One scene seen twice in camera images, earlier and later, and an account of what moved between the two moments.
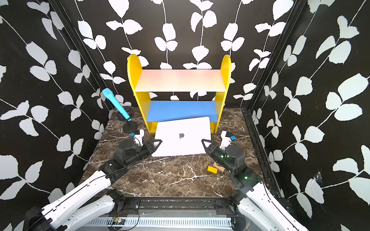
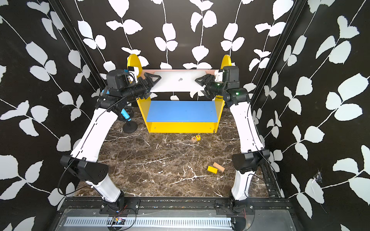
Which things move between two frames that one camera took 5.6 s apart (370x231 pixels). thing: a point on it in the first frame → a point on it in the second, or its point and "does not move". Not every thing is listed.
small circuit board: (118, 221) does not move
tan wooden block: (219, 168) does not move
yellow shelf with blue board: (152, 111) does not move
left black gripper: (150, 146) → (146, 91)
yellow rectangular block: (212, 169) does not move
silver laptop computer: (182, 137) → (178, 82)
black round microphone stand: (130, 126) does not move
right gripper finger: (211, 147) → (205, 79)
